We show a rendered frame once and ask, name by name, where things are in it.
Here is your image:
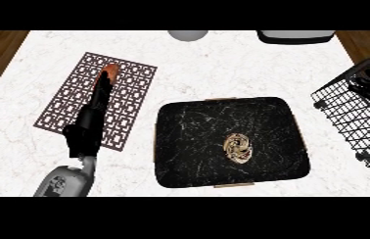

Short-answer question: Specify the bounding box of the black marble tray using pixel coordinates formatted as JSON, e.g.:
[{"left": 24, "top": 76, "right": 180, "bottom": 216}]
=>
[{"left": 152, "top": 96, "right": 313, "bottom": 189}]

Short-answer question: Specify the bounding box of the swirled cupcake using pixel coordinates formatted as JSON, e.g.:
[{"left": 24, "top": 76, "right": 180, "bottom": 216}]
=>
[{"left": 223, "top": 132, "right": 255, "bottom": 165}]

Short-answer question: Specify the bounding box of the brown lattice placemat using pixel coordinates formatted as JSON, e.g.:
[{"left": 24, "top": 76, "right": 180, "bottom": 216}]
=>
[{"left": 33, "top": 51, "right": 159, "bottom": 152}]

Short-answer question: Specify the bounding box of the orange carrot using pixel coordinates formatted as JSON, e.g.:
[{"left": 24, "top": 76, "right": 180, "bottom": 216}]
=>
[{"left": 100, "top": 63, "right": 120, "bottom": 86}]

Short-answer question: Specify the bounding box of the grey round object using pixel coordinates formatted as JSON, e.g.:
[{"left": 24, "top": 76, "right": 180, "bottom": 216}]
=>
[{"left": 167, "top": 29, "right": 210, "bottom": 42}]

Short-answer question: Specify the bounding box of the black and grey appliance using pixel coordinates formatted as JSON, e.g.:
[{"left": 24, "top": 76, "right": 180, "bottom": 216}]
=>
[{"left": 257, "top": 29, "right": 336, "bottom": 45}]

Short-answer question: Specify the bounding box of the black wire tiered basket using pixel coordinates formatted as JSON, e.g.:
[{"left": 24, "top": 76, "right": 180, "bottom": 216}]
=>
[{"left": 311, "top": 58, "right": 370, "bottom": 168}]

